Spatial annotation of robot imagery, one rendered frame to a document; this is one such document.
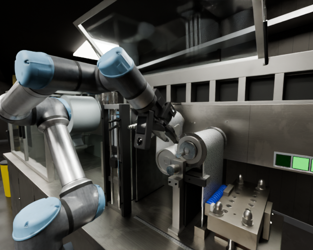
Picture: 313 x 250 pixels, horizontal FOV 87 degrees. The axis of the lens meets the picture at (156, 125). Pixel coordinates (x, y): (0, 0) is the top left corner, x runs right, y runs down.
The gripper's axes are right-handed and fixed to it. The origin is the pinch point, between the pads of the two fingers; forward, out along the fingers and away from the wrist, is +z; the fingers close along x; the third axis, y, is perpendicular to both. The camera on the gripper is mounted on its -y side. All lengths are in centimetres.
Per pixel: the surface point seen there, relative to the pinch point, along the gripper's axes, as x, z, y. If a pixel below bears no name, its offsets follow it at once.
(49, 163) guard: 94, 10, -29
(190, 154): -3.0, 11.2, 1.5
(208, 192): -7.9, 28.7, -6.6
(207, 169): -7.7, 20.8, 0.6
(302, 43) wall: -32, 102, 196
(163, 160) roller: 12.1, 16.8, -2.2
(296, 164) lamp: -36, 41, 20
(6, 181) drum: 304, 63, -90
